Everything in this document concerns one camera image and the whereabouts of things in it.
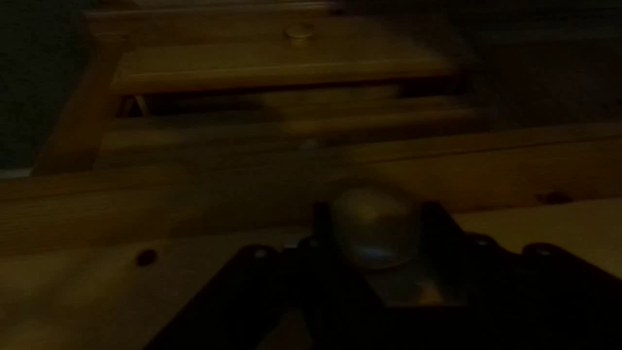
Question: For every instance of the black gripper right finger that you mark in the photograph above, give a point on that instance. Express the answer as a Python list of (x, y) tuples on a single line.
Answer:
[(530, 298)]

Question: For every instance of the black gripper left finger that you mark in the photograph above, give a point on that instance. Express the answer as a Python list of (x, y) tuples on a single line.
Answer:
[(258, 298)]

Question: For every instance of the dresser drawer with round knob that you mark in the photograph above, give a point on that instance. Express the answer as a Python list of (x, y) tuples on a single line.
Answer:
[(322, 119), (375, 226), (258, 65)]

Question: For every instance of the wooden pine dresser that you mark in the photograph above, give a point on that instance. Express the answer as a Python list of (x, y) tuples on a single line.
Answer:
[(70, 129)]

